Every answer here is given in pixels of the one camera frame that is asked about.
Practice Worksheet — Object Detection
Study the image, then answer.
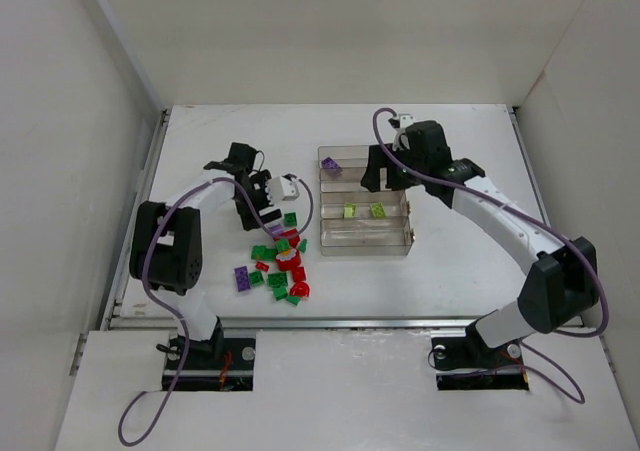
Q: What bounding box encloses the purple lego plate brick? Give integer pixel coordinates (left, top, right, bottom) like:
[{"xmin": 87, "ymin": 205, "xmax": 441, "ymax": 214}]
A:
[{"xmin": 320, "ymin": 157, "xmax": 343, "ymax": 178}]

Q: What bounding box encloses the lime lego slope brick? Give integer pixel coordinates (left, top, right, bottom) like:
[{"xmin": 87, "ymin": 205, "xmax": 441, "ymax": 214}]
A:
[
  {"xmin": 343, "ymin": 203, "xmax": 357, "ymax": 219},
  {"xmin": 369, "ymin": 202, "xmax": 387, "ymax": 219}
]

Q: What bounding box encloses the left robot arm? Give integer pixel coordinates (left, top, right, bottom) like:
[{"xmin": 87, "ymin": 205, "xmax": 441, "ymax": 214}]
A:
[{"xmin": 129, "ymin": 142, "xmax": 282, "ymax": 360}]

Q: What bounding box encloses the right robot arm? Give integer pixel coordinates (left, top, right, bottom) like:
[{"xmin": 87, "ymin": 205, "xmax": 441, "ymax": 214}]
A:
[{"xmin": 361, "ymin": 109, "xmax": 604, "ymax": 356}]

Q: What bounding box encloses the purple lego round brick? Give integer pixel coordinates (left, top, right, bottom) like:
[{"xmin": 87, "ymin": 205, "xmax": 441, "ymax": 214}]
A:
[{"xmin": 270, "ymin": 225, "xmax": 284, "ymax": 236}]

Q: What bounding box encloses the green lego square brick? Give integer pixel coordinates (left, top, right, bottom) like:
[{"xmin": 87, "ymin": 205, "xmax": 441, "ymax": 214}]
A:
[{"xmin": 283, "ymin": 212, "xmax": 298, "ymax": 228}]

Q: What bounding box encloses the red lego block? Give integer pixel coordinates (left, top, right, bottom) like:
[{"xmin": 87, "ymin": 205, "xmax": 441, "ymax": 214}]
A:
[{"xmin": 274, "ymin": 228, "xmax": 301, "ymax": 248}]

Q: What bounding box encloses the green lego on red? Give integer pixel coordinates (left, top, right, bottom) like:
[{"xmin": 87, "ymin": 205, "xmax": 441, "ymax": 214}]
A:
[{"xmin": 276, "ymin": 239, "xmax": 291, "ymax": 253}]

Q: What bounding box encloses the green lego brick left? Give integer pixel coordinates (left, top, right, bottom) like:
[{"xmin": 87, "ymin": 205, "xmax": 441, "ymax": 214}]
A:
[{"xmin": 251, "ymin": 245, "xmax": 278, "ymax": 261}]

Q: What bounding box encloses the purple lego long plate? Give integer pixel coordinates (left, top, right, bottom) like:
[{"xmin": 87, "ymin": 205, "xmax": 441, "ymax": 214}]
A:
[{"xmin": 234, "ymin": 266, "xmax": 252, "ymax": 292}]

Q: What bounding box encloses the green lego brick lower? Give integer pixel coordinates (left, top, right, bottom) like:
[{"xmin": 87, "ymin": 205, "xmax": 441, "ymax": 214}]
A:
[{"xmin": 267, "ymin": 272, "xmax": 289, "ymax": 288}]

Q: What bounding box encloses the red lego small brick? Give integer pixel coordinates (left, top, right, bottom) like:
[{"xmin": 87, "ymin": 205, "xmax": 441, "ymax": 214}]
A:
[{"xmin": 291, "ymin": 266, "xmax": 307, "ymax": 283}]

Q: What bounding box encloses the clear compartment organizer tray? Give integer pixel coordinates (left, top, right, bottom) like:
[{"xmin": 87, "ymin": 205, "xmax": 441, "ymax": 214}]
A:
[{"xmin": 317, "ymin": 145, "xmax": 415, "ymax": 258}]

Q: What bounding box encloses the red lego arch piece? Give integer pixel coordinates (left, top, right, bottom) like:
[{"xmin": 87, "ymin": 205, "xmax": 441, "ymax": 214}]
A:
[{"xmin": 289, "ymin": 281, "xmax": 311, "ymax": 299}]

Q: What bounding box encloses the green lego small bottom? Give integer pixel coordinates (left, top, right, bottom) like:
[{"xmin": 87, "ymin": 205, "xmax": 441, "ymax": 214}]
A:
[{"xmin": 285, "ymin": 295, "xmax": 301, "ymax": 306}]

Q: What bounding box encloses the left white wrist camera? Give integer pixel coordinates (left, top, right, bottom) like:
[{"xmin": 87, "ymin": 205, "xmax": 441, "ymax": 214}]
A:
[{"xmin": 266, "ymin": 176, "xmax": 300, "ymax": 204}]

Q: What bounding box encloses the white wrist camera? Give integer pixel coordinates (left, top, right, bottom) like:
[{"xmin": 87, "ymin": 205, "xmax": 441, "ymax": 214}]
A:
[
  {"xmin": 389, "ymin": 113, "xmax": 414, "ymax": 151},
  {"xmin": 266, "ymin": 176, "xmax": 300, "ymax": 204}
]

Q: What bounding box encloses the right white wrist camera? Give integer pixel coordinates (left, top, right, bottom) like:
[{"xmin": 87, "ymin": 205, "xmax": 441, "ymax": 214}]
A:
[{"xmin": 389, "ymin": 113, "xmax": 414, "ymax": 151}]

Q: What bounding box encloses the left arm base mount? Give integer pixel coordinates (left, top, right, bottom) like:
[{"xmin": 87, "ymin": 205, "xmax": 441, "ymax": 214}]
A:
[{"xmin": 175, "ymin": 337, "xmax": 256, "ymax": 392}]

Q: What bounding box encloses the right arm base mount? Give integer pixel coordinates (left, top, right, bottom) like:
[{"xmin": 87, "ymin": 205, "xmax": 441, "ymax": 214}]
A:
[{"xmin": 428, "ymin": 336, "xmax": 529, "ymax": 391}]

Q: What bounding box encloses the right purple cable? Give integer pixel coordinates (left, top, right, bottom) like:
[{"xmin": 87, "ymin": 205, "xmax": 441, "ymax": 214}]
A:
[{"xmin": 372, "ymin": 107, "xmax": 611, "ymax": 406}]

